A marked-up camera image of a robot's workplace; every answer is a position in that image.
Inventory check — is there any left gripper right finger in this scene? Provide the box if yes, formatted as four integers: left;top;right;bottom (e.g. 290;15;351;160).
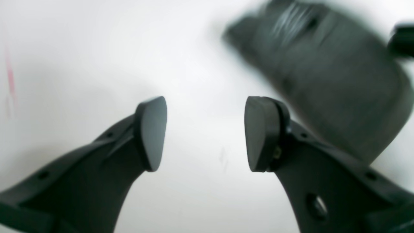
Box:
244;97;414;233

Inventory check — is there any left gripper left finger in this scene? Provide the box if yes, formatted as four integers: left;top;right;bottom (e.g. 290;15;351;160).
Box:
0;96;167;233

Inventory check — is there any dark grey t-shirt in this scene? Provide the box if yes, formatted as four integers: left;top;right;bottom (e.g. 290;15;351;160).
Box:
224;0;413;164

